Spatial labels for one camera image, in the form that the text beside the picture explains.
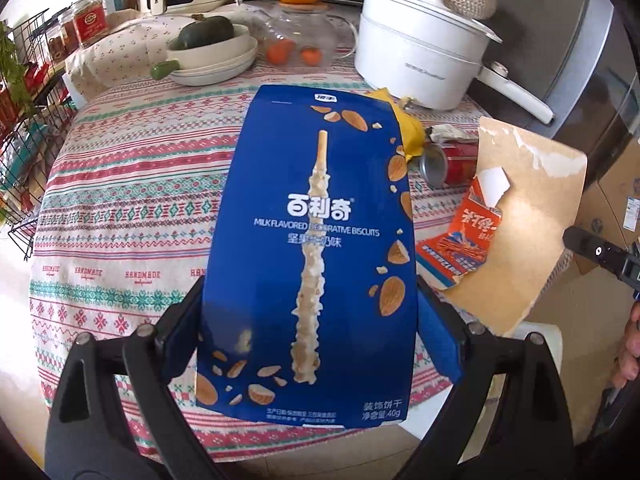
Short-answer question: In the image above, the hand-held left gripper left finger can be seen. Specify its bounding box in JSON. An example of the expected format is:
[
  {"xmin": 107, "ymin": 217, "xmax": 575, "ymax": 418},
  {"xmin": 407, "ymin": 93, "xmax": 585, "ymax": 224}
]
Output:
[{"xmin": 45, "ymin": 275, "xmax": 223, "ymax": 480}]

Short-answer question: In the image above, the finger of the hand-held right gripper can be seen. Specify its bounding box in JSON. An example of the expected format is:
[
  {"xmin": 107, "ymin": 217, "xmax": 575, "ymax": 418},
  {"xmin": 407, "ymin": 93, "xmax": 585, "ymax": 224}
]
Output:
[{"xmin": 562, "ymin": 225, "xmax": 640, "ymax": 293}]

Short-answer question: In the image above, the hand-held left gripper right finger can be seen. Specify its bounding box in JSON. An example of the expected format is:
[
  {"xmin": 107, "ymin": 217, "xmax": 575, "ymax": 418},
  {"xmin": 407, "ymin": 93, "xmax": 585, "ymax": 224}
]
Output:
[{"xmin": 395, "ymin": 277, "xmax": 576, "ymax": 480}]

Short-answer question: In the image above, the brown cardboard sheet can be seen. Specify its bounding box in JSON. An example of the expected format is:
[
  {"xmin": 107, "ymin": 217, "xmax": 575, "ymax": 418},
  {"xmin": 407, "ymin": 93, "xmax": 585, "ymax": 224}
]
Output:
[{"xmin": 440, "ymin": 116, "xmax": 589, "ymax": 337}]

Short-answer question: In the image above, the white plastic bin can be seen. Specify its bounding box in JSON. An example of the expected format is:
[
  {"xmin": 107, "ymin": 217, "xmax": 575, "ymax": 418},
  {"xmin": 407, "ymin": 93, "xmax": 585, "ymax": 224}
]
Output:
[{"xmin": 511, "ymin": 321, "xmax": 564, "ymax": 362}]

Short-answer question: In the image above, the blue biscuit box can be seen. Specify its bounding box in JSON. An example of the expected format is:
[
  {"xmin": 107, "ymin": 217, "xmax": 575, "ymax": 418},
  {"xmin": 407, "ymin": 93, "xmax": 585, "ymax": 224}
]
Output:
[{"xmin": 195, "ymin": 85, "xmax": 418, "ymax": 431}]

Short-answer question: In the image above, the person's right hand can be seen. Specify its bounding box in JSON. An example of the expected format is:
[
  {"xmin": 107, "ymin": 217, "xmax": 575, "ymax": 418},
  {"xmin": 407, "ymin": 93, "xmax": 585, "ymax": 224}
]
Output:
[{"xmin": 619, "ymin": 301, "xmax": 640, "ymax": 392}]

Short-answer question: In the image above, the large cardboard box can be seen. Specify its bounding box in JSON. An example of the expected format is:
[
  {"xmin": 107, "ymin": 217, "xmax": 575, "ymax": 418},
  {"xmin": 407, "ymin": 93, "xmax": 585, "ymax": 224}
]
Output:
[{"xmin": 574, "ymin": 140, "xmax": 640, "ymax": 277}]

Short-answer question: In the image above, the orange red snack wrapper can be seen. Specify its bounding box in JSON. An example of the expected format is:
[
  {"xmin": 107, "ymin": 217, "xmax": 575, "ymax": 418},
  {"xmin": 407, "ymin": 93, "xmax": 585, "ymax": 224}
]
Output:
[{"xmin": 415, "ymin": 167, "xmax": 512, "ymax": 289}]

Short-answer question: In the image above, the red drink can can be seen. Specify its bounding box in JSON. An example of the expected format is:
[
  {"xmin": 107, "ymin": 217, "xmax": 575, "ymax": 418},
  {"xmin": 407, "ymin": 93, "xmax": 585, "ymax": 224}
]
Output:
[{"xmin": 419, "ymin": 141, "xmax": 482, "ymax": 187}]

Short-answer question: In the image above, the crumpled white tissue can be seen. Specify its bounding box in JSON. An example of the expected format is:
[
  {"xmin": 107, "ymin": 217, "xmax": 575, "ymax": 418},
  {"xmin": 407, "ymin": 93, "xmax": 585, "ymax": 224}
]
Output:
[{"xmin": 426, "ymin": 124, "xmax": 479, "ymax": 144}]

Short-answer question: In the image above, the yellow wrapper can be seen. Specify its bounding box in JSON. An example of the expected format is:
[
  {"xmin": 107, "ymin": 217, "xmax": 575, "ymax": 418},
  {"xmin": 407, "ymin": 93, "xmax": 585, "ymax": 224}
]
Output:
[{"xmin": 367, "ymin": 89, "xmax": 427, "ymax": 162}]

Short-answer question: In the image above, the cream plate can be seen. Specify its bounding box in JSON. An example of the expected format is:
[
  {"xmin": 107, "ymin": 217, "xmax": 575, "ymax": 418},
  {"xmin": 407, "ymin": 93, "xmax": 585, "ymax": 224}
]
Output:
[{"xmin": 169, "ymin": 57, "xmax": 257, "ymax": 87}]

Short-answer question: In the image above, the white electric cooking pot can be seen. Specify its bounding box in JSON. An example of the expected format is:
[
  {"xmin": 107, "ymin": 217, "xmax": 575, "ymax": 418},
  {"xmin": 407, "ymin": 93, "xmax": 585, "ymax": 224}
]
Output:
[{"xmin": 355, "ymin": 0, "xmax": 556, "ymax": 126}]

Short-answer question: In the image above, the white floral cloth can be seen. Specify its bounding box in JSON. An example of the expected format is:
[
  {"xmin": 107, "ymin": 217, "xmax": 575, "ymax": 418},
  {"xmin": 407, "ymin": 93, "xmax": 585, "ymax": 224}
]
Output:
[{"xmin": 65, "ymin": 2, "xmax": 266, "ymax": 111}]

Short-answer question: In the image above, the dark green squash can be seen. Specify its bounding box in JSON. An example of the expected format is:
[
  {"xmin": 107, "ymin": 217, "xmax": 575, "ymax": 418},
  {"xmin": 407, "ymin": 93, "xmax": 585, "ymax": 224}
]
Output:
[{"xmin": 179, "ymin": 16, "xmax": 236, "ymax": 51}]

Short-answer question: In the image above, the red and green plant bunch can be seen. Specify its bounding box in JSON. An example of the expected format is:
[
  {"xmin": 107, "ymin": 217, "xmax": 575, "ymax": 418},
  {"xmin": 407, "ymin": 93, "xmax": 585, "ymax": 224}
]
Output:
[{"xmin": 0, "ymin": 21, "xmax": 35, "ymax": 117}]

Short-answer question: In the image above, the glass teapot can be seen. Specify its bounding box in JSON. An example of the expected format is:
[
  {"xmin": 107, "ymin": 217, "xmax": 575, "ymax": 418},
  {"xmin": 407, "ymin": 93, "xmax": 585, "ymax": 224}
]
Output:
[{"xmin": 250, "ymin": 0, "xmax": 362, "ymax": 69}]

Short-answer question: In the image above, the black wire rack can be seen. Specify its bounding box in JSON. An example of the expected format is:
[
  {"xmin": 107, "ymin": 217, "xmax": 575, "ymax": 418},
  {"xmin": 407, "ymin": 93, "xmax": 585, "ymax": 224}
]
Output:
[{"xmin": 0, "ymin": 7, "xmax": 87, "ymax": 262}]

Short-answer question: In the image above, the cream pan green handle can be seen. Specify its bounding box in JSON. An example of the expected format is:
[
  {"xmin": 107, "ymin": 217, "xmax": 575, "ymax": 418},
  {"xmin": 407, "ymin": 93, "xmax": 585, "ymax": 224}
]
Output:
[{"xmin": 150, "ymin": 22, "xmax": 259, "ymax": 82}]

